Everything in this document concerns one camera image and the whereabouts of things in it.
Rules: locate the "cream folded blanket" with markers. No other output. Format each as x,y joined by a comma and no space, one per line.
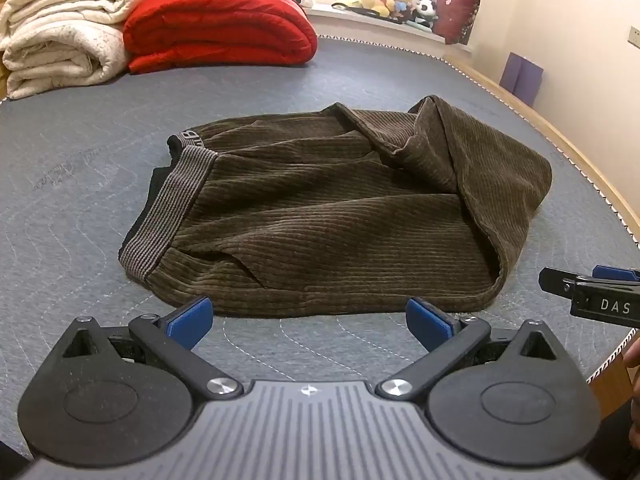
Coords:
60,57
70,2

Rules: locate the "grey quilted bed mattress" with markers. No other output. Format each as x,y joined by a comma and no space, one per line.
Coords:
75,210

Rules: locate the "person's black clothing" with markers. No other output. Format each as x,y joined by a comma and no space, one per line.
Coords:
620,445

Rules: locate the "pile of plush toys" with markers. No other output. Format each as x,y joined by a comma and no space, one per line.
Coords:
385,2

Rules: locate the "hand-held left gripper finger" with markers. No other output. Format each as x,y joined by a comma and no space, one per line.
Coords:
429,322

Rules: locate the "red folded quilt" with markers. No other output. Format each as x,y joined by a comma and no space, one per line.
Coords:
215,30

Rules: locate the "white window sill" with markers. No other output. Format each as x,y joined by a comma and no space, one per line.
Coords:
380,30

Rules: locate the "dark red patterned pillow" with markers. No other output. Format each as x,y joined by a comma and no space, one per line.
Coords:
455,12

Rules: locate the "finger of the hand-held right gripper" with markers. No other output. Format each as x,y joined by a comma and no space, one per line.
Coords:
557,280
617,274

